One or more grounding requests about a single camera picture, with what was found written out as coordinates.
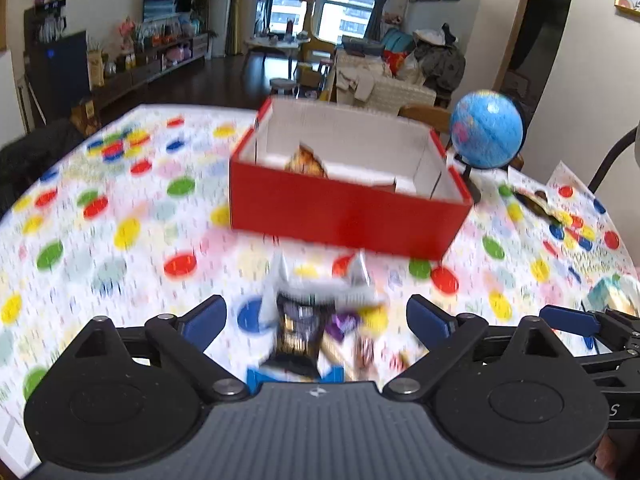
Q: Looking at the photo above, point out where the beige covered sofa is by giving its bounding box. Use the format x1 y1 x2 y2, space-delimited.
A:
332 50 436 115

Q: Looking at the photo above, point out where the dark tv console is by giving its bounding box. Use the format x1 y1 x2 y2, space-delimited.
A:
92 34 209 112

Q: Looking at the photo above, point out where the white snack packet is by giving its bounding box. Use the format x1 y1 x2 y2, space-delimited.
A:
258 252 386 325

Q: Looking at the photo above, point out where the round coffee table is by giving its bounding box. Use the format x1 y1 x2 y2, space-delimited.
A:
244 35 310 79

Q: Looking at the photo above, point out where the yellow black snack wrapper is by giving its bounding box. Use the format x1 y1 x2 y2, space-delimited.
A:
512 190 573 228

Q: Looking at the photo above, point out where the black jacket on chair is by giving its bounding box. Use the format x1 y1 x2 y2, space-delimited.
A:
0 119 85 216

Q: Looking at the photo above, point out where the red cardboard box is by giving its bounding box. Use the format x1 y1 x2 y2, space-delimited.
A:
229 96 473 260

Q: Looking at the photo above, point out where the purple candy wrapper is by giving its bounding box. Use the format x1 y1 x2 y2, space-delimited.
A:
326 312 361 344

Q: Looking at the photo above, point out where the beige sausage stick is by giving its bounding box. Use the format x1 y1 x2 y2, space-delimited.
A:
320 334 358 382

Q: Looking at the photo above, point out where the black snack packet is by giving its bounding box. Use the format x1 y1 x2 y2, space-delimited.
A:
262 292 335 379

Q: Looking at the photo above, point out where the orange foil snack in box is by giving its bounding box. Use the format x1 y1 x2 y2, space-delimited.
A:
284 143 328 178

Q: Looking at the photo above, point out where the blue globe on stand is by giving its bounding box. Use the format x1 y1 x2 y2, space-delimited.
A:
449 90 526 204

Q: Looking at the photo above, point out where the red white candy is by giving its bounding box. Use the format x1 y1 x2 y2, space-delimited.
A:
355 336 374 370

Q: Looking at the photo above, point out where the wooden chair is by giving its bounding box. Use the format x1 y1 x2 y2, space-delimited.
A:
398 104 451 134

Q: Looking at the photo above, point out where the balloon pattern tablecloth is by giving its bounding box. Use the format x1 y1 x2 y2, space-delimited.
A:
1 106 638 476

